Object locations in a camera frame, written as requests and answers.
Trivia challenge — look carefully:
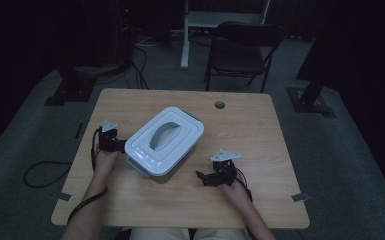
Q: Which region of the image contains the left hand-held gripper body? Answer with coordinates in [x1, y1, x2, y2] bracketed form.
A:
[98, 120, 120, 152]

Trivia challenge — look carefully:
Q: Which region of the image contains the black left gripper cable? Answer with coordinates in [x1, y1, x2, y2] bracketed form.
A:
[67, 126, 108, 225]

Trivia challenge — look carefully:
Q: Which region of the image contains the clear plastic storage box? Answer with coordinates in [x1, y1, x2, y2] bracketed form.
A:
[125, 109, 203, 178]

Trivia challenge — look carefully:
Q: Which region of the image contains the black folding chair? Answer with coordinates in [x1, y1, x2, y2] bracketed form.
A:
[203, 20, 285, 94]

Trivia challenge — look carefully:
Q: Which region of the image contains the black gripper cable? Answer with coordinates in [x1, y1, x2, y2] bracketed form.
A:
[67, 126, 108, 225]
[234, 166, 254, 203]

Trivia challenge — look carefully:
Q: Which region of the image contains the round grey stand foot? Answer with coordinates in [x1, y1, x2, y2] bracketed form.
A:
[72, 63, 128, 77]

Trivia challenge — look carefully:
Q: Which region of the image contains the person's right hand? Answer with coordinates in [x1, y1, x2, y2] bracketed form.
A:
[220, 179, 253, 208]

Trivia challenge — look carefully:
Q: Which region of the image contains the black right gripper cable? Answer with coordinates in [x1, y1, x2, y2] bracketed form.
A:
[234, 166, 254, 203]

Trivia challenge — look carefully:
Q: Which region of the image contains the black stand base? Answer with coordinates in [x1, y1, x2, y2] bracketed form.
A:
[44, 66, 98, 107]
[286, 78, 337, 118]

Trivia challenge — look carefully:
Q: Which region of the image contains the person's right leg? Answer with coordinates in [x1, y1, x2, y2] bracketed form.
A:
[191, 227, 250, 240]

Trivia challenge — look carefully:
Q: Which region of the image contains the person's left leg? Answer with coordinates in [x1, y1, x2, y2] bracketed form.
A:
[126, 227, 188, 240]

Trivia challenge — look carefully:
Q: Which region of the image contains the black floor cable loop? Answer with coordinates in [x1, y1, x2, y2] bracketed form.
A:
[23, 160, 73, 188]

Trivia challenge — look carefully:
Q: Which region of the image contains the black floor cables bundle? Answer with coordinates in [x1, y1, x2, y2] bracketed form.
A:
[126, 43, 150, 90]

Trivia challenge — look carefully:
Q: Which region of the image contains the white box lid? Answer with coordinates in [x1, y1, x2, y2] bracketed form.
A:
[124, 106, 205, 177]

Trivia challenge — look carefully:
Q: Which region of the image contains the person's leg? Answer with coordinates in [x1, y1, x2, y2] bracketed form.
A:
[191, 227, 250, 240]
[126, 227, 188, 240]

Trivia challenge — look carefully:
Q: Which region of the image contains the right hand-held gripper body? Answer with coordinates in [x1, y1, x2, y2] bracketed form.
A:
[210, 149, 242, 186]

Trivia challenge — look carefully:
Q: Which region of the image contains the person's left hand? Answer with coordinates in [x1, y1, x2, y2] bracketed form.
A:
[93, 149, 121, 182]

